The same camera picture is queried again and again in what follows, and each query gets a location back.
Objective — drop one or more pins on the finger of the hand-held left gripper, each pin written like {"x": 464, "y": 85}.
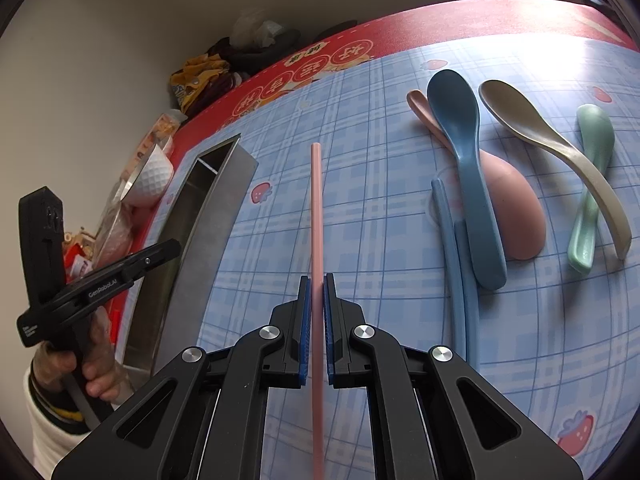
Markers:
{"x": 155, "y": 255}

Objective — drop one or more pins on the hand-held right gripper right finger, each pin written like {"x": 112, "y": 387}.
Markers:
{"x": 328, "y": 330}

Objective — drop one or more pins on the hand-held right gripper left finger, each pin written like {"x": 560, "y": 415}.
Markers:
{"x": 303, "y": 330}

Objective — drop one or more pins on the stainless steel utensil tray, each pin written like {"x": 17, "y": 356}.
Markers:
{"x": 200, "y": 260}

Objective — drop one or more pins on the pink chopstick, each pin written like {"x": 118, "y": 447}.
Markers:
{"x": 316, "y": 210}

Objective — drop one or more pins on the blue chopstick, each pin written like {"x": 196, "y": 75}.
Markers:
{"x": 472, "y": 320}
{"x": 442, "y": 220}

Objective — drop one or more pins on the pink spoon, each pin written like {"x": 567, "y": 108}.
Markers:
{"x": 510, "y": 200}

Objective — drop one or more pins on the blue spoon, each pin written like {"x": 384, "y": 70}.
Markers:
{"x": 452, "y": 100}

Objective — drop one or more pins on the beige spoon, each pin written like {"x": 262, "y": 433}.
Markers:
{"x": 510, "y": 105}

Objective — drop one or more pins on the green spoon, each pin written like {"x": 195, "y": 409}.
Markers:
{"x": 595, "y": 130}

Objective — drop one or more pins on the person's left forearm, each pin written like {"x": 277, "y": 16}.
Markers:
{"x": 50, "y": 435}

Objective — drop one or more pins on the person's left hand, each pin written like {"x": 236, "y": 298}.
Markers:
{"x": 107, "y": 375}

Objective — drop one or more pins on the red snack packet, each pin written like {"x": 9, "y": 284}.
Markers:
{"x": 75, "y": 260}

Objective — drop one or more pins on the large plastic-covered bowl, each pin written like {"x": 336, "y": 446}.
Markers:
{"x": 115, "y": 235}

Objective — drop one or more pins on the white dimpled bowl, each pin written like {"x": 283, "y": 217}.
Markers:
{"x": 152, "y": 177}

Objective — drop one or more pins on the pastel tissue packet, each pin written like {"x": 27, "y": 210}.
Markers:
{"x": 160, "y": 130}

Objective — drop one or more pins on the yellow printed cloth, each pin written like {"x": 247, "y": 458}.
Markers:
{"x": 197, "y": 77}

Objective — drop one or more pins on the dark maroon cloth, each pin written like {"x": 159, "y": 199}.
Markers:
{"x": 225, "y": 47}

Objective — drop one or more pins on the white plastic bag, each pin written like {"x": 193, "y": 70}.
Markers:
{"x": 252, "y": 30}

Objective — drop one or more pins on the black pressure cooker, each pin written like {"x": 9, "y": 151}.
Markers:
{"x": 600, "y": 5}

